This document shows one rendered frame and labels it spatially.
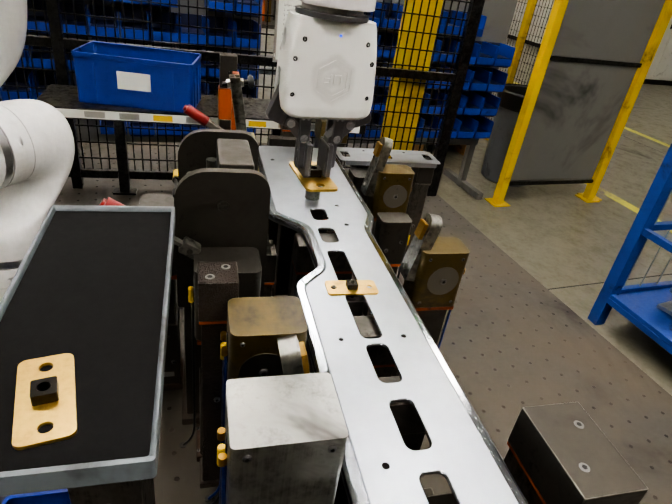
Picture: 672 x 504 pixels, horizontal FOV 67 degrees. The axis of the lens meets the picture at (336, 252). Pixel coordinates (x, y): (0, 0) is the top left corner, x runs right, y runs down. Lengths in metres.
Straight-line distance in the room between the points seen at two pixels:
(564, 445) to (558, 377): 0.65
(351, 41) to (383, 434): 0.43
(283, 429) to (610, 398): 0.96
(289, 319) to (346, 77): 0.28
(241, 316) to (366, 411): 0.19
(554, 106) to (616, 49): 0.54
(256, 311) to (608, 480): 0.42
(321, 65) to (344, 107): 0.05
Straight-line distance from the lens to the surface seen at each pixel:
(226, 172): 0.71
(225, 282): 0.64
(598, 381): 1.34
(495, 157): 4.38
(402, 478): 0.59
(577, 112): 4.16
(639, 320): 2.77
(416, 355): 0.72
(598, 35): 4.05
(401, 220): 1.10
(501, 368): 1.24
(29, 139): 0.88
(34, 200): 0.94
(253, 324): 0.60
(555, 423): 0.67
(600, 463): 0.65
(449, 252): 0.90
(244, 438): 0.45
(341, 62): 0.55
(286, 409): 0.47
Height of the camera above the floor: 1.46
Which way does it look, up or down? 30 degrees down
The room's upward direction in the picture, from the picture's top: 9 degrees clockwise
